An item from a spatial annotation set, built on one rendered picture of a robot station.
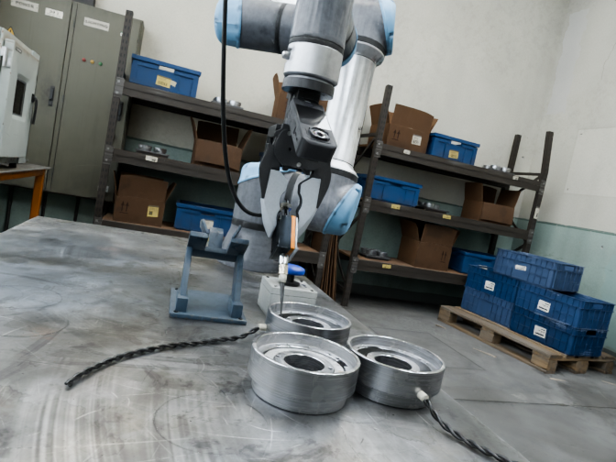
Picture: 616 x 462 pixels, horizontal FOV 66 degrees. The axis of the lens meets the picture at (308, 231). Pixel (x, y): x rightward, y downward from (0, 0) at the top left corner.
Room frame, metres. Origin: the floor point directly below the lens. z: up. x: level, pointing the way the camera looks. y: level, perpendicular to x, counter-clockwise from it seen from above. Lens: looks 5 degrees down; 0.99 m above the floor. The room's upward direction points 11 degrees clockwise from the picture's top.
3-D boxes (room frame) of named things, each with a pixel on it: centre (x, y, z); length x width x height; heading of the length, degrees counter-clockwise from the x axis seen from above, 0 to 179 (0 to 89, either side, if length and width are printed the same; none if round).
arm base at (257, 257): (1.05, 0.11, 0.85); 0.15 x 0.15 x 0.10
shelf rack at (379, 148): (4.79, -1.25, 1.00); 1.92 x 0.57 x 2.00; 108
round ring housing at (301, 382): (0.44, -0.02, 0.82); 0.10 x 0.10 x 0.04
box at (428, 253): (4.76, -1.18, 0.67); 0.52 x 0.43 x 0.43; 108
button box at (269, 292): (0.72, 0.01, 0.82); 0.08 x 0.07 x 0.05; 18
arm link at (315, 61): (0.66, 0.04, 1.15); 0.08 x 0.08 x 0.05
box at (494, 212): (4.95, -1.77, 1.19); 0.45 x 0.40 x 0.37; 103
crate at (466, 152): (4.76, -1.16, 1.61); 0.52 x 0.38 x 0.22; 111
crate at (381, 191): (4.60, -0.66, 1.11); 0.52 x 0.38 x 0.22; 108
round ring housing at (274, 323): (0.58, -0.02, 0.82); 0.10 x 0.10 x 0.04
